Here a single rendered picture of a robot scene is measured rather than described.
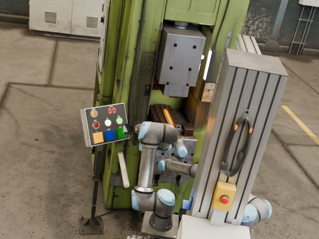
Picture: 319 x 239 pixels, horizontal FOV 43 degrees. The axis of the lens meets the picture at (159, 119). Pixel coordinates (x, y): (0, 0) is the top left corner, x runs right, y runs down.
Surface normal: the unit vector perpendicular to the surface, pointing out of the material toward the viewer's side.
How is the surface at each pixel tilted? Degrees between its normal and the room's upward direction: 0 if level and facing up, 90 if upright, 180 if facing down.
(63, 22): 90
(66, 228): 0
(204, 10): 90
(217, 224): 90
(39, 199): 0
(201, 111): 90
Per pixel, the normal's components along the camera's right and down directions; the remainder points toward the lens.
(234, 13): 0.18, 0.48
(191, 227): 0.16, -0.88
